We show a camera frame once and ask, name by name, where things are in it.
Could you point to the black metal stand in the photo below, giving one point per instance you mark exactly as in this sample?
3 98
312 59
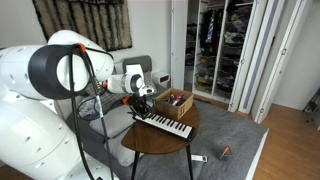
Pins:
312 105

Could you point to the large white pillow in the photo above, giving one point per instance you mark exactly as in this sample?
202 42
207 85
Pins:
113 121

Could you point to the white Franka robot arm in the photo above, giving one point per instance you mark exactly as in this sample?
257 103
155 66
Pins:
33 110

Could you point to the black white mini keyboard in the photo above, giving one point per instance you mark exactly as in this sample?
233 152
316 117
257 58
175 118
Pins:
168 125

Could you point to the hanging dark clothes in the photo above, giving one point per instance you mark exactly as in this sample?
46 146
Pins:
210 30

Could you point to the small white box device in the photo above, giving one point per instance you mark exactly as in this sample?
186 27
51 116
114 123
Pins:
161 79

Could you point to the wooden box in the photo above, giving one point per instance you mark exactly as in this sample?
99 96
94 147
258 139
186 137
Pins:
173 108

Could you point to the open white wardrobe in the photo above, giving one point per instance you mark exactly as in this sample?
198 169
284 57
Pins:
230 50

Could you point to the white door with grey panel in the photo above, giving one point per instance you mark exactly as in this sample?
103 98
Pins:
263 56

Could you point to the grey floor rug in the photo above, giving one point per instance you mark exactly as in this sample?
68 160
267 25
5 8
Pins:
226 133

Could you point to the round wooden side table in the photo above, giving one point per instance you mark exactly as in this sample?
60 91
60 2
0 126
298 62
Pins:
156 138

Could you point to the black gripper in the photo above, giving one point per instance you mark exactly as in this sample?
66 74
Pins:
139 102

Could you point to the grey sofa backrest cushion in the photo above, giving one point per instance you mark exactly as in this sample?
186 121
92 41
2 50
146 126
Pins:
137 61

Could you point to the plain white wardrobe door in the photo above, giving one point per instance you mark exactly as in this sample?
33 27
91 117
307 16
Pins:
179 43

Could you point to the crumpled grey white cloth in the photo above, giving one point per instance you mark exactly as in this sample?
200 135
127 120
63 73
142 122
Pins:
87 109

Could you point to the grey low sofa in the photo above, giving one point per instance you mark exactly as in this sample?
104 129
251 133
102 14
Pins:
83 133

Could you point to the shaggy beige black wall rug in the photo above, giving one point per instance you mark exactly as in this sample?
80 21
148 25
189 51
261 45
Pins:
90 21

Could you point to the red black items pile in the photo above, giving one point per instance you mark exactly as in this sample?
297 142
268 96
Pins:
176 99

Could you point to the white remote control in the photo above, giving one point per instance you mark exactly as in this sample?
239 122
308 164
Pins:
199 158

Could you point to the grey checkered cushion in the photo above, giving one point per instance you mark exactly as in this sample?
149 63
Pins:
111 98
150 81

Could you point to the small white pillow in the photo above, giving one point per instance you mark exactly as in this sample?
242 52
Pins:
121 151

